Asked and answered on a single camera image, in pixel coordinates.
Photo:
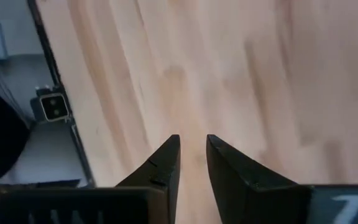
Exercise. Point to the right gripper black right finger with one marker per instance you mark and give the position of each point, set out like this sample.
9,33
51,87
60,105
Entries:
244,193

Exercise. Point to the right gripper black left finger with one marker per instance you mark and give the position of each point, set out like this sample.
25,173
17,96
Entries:
163,168

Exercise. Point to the small table edge camera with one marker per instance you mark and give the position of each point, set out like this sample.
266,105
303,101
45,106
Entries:
54,107

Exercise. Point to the black aluminium rail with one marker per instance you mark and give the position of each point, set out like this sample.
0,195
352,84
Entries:
47,46

